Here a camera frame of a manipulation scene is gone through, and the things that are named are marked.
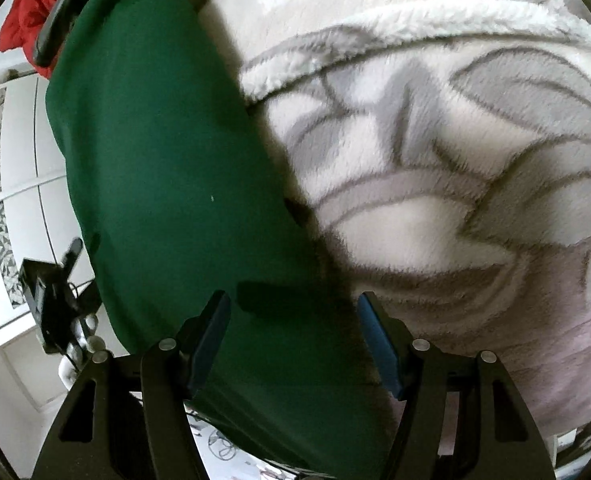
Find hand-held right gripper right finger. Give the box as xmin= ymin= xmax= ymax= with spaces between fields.
xmin=358 ymin=291 xmax=559 ymax=480

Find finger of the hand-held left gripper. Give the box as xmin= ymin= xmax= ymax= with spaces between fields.
xmin=61 ymin=237 xmax=84 ymax=281

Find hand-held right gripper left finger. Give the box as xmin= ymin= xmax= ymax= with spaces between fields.
xmin=30 ymin=290 xmax=233 ymax=480

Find green varsity jacket white sleeves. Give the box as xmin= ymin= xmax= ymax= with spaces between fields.
xmin=45 ymin=0 xmax=396 ymax=478

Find person's left hand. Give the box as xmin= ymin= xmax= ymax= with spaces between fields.
xmin=58 ymin=312 xmax=107 ymax=376

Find white sliding wardrobe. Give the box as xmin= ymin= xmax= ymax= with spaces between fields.
xmin=0 ymin=67 xmax=141 ymax=461

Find floral plush blanket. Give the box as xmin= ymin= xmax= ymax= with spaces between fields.
xmin=185 ymin=0 xmax=591 ymax=456

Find black leather jacket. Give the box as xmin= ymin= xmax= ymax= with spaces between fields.
xmin=34 ymin=0 xmax=96 ymax=68

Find red quilt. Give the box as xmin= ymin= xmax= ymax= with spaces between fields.
xmin=0 ymin=0 xmax=68 ymax=68

